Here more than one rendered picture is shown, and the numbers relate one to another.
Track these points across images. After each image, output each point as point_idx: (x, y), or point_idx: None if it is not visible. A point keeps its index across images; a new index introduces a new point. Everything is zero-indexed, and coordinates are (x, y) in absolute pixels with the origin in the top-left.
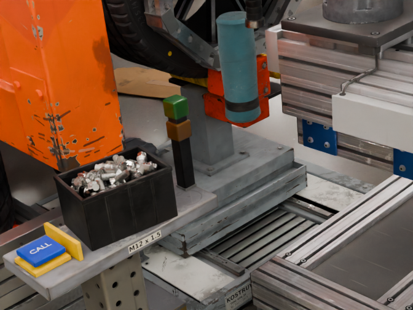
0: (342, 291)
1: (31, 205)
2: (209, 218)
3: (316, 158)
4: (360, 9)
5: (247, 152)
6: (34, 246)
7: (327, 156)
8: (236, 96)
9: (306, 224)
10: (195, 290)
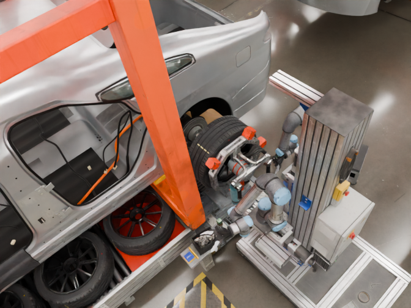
0: (257, 253)
1: None
2: (225, 209)
3: (259, 168)
4: (263, 222)
5: None
6: (187, 255)
7: (262, 168)
8: (234, 200)
9: None
10: None
